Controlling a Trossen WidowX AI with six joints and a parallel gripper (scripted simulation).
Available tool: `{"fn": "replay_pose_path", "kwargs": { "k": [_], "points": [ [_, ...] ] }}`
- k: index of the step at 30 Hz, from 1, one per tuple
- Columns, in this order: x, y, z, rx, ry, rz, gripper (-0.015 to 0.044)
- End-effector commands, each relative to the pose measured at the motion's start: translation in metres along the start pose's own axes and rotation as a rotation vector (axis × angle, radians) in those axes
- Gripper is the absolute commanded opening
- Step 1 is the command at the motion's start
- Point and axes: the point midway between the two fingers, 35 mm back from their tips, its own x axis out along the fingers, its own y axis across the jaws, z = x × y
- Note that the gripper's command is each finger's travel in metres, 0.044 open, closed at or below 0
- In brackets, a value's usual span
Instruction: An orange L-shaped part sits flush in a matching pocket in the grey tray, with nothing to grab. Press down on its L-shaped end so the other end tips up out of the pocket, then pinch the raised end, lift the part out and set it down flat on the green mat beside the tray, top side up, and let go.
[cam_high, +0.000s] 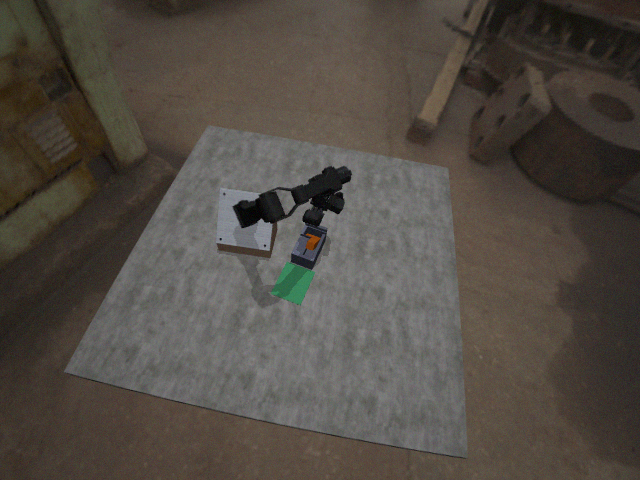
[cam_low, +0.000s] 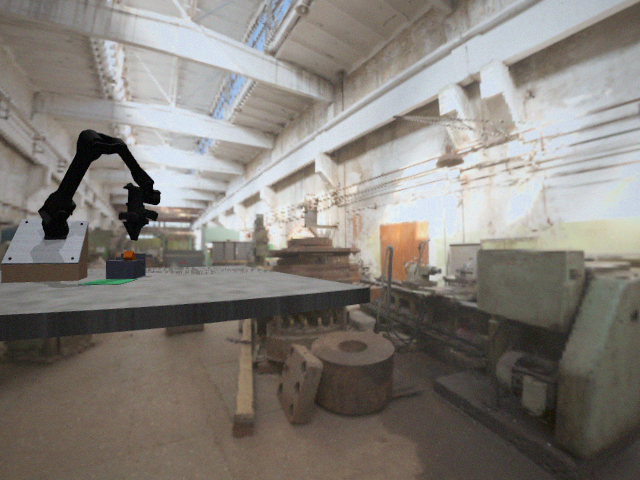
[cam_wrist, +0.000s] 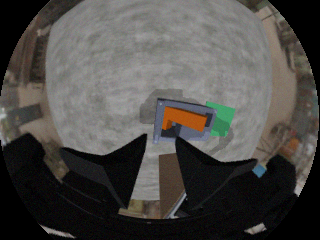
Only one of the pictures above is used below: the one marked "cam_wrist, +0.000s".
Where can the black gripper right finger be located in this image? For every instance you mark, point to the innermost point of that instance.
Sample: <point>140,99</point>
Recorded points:
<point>203,176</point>

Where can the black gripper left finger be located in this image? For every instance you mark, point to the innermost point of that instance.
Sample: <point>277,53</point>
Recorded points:
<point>117,170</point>

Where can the orange l-shaped part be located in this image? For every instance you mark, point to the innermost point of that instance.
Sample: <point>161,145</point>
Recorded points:
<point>191,119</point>

